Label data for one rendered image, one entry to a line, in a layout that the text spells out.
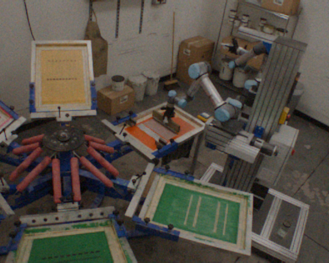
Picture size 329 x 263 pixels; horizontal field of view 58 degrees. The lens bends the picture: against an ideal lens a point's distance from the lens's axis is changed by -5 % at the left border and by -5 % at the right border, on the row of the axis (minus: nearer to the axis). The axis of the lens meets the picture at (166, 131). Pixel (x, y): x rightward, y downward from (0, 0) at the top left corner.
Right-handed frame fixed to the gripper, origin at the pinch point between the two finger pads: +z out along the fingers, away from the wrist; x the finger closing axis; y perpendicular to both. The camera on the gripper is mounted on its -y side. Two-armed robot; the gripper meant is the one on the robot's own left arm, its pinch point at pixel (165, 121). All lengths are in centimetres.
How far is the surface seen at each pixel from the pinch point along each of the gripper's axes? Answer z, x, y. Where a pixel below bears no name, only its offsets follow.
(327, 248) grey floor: 94, 86, 191
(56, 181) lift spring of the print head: -18, -133, 23
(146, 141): 4.6, -32.4, 7.4
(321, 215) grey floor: 95, 131, 166
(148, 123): 5.1, -10.8, -12.0
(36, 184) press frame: -2, -139, 3
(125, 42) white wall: 9, 113, -198
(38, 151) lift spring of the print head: -24, -130, -5
